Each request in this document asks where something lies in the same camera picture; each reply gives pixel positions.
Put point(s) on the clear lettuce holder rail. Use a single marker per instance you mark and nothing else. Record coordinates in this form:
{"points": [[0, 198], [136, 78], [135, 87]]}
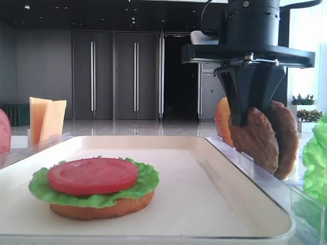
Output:
{"points": [[310, 217]]}

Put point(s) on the green draped table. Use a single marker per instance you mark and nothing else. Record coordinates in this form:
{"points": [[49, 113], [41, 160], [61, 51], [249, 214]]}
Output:
{"points": [[18, 114]]}

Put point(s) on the front potted plant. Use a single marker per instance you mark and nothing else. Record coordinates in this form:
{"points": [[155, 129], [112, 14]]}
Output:
{"points": [[307, 119]]}

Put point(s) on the clear cheese holder rail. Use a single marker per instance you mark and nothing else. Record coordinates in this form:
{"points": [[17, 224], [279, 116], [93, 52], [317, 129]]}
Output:
{"points": [[53, 140]]}

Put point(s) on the lettuce leaf on tray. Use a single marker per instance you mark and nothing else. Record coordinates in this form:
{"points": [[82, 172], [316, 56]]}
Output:
{"points": [[147, 181]]}

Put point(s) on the brown meat patty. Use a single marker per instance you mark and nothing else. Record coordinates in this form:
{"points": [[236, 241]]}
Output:
{"points": [[284, 125], [257, 139]]}

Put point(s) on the clear patty holder rail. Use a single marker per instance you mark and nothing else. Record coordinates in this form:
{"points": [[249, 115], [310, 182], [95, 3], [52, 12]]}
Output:
{"points": [[295, 178]]}

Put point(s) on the far tan bread slice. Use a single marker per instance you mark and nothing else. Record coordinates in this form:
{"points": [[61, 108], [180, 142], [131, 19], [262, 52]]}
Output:
{"points": [[222, 121]]}

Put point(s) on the bottom bun slice on tray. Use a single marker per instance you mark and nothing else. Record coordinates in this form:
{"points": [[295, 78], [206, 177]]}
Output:
{"points": [[122, 207]]}

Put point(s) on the orange cheese slice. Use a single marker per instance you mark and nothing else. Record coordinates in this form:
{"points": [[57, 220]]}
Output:
{"points": [[37, 110], [53, 118]]}

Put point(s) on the dark double door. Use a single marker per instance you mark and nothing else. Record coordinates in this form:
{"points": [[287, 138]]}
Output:
{"points": [[92, 75], [136, 76]]}

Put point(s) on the left orange cheese slice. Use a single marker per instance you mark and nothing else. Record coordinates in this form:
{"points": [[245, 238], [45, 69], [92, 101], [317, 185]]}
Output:
{"points": [[37, 110]]}

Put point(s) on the light green lettuce leaf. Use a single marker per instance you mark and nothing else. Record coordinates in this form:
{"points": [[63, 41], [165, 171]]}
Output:
{"points": [[314, 159]]}

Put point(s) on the potted plant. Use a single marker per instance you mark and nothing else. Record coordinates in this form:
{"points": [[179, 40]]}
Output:
{"points": [[298, 103], [307, 119]]}

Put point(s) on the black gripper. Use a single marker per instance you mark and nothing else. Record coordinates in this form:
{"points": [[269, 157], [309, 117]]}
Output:
{"points": [[248, 35]]}

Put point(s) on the clear bread holder rail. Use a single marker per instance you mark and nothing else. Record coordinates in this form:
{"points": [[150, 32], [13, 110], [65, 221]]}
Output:
{"points": [[228, 151]]}

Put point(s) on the red tomato slice on tray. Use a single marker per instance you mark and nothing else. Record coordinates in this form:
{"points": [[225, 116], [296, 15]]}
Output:
{"points": [[93, 176]]}

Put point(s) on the right orange cheese slice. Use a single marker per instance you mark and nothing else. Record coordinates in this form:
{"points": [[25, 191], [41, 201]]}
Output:
{"points": [[53, 118]]}

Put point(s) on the rear potted plant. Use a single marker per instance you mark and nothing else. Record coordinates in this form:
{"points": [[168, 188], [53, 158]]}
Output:
{"points": [[298, 103]]}

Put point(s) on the beige serving tray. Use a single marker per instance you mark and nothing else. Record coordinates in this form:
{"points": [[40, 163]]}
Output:
{"points": [[202, 198]]}

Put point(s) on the upright red tomato slice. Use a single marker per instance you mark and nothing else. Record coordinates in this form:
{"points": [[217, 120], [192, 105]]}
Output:
{"points": [[6, 133]]}

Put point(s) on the left dark double door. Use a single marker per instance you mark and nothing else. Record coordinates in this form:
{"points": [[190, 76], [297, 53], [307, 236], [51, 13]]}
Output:
{"points": [[92, 75]]}

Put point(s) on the middle dark double door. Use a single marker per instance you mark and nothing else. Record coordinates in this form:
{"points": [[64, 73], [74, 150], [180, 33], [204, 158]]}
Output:
{"points": [[136, 76]]}

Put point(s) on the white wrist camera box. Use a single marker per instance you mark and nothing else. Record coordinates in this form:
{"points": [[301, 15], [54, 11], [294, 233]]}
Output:
{"points": [[198, 38]]}

